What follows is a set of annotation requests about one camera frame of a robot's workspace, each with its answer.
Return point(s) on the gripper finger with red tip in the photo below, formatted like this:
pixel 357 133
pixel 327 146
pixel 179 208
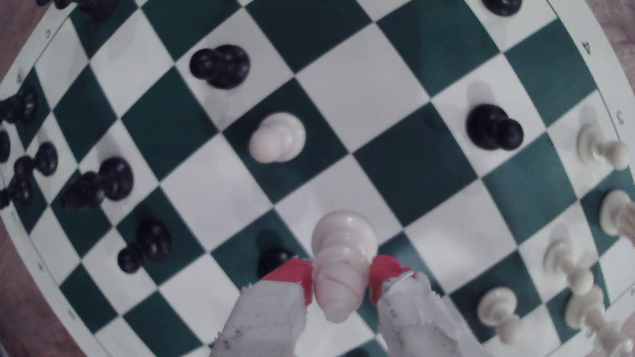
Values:
pixel 416 317
pixel 268 317

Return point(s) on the white chess pawn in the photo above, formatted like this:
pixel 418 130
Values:
pixel 342 263
pixel 278 136
pixel 560 258
pixel 496 302
pixel 593 144

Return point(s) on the black chess pawn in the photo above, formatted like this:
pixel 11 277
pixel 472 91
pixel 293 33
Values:
pixel 45 158
pixel 228 67
pixel 20 191
pixel 488 126
pixel 273 260
pixel 151 240
pixel 502 6

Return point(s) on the white chess king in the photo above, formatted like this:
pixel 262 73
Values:
pixel 585 310

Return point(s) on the black chess bishop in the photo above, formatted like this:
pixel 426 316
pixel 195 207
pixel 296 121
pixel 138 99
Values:
pixel 114 178

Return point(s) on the white chess knight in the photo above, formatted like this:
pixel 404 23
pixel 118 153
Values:
pixel 615 213

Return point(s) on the black chess rook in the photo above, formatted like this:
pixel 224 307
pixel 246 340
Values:
pixel 4 146

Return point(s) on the black chess knight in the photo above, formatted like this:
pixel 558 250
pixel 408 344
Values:
pixel 25 105

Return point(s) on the green white chessboard mat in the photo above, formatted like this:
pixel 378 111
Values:
pixel 362 84

